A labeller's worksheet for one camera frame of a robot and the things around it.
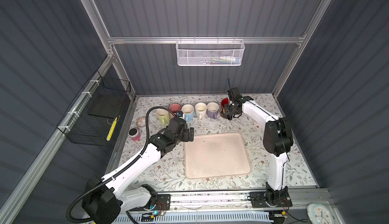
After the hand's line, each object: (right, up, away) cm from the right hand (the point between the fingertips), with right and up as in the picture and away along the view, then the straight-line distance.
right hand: (230, 110), depth 100 cm
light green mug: (-44, -3, -6) cm, 44 cm away
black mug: (-4, +6, +2) cm, 8 cm away
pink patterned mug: (-38, +2, +2) cm, 38 cm away
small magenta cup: (-62, -14, -7) cm, 64 cm away
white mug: (-20, +1, +6) cm, 21 cm away
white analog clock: (+34, -47, -31) cm, 66 cm away
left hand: (-29, -10, -20) cm, 36 cm away
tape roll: (-62, -8, +5) cm, 63 cm away
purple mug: (-12, 0, +8) cm, 14 cm away
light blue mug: (-29, 0, +3) cm, 29 cm away
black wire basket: (-74, -4, -28) cm, 79 cm away
